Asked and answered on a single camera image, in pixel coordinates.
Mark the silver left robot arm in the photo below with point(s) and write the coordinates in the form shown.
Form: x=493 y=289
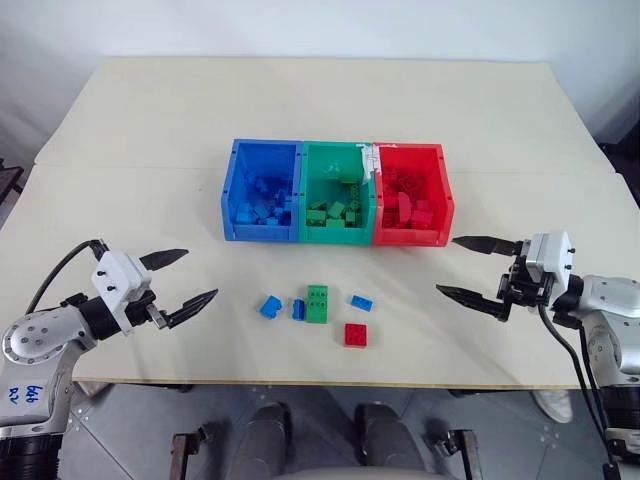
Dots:
x=35 y=345

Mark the brown metal frame leg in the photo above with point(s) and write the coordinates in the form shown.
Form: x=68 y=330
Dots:
x=185 y=457
x=465 y=455

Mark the blue plastic bin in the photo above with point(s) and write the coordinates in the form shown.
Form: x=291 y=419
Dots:
x=260 y=162

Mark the blue sloped toy brick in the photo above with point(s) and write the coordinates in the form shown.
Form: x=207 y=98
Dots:
x=270 y=307

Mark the square red toy brick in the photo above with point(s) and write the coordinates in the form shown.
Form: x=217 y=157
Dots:
x=355 y=334

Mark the white shoe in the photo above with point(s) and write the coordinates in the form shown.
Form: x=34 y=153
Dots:
x=552 y=405

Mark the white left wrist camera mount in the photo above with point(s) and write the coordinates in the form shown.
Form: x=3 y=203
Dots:
x=117 y=277

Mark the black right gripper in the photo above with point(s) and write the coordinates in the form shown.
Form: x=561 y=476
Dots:
x=525 y=290

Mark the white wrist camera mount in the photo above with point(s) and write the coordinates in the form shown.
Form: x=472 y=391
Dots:
x=117 y=277
x=552 y=257

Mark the dark wooden rack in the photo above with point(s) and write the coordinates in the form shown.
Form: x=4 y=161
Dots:
x=9 y=185

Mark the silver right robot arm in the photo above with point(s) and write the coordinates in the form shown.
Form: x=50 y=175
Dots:
x=607 y=310

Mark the red curved toy brick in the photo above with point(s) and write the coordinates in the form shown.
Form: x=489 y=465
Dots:
x=404 y=206

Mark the torn white tape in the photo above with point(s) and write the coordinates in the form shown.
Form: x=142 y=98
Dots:
x=370 y=160

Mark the flat blue toy brick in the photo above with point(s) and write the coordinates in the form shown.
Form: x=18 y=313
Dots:
x=362 y=302

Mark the dark rounded robot leg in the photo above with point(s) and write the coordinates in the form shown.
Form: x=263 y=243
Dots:
x=267 y=440
x=385 y=440

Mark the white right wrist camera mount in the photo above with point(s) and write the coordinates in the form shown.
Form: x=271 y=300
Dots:
x=552 y=257

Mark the green plastic bin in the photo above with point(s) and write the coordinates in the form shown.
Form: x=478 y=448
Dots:
x=330 y=162

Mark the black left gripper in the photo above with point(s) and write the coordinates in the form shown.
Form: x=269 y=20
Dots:
x=145 y=309

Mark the red plastic bin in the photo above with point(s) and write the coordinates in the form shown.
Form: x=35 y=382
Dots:
x=415 y=162

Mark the small blue toy brick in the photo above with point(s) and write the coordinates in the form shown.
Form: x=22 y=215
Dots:
x=298 y=310

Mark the long green toy brick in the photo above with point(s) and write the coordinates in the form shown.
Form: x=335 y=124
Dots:
x=317 y=304

